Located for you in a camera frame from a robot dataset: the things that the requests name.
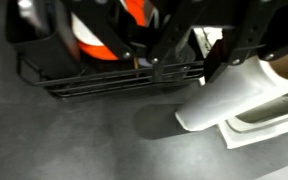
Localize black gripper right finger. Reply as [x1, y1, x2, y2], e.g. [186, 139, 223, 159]
[204, 0, 278, 83]

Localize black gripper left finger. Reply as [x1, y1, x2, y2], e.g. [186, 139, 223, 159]
[148, 0, 204, 64]

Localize orange and white bowl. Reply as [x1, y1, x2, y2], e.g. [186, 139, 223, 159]
[71, 0, 155, 61]

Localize black dish rack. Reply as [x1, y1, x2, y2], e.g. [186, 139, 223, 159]
[5, 0, 203, 99]

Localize white paper towel roll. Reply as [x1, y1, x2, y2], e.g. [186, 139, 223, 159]
[175, 55, 288, 131]

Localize stainless steel sink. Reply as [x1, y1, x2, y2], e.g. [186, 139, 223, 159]
[217, 94, 288, 149]

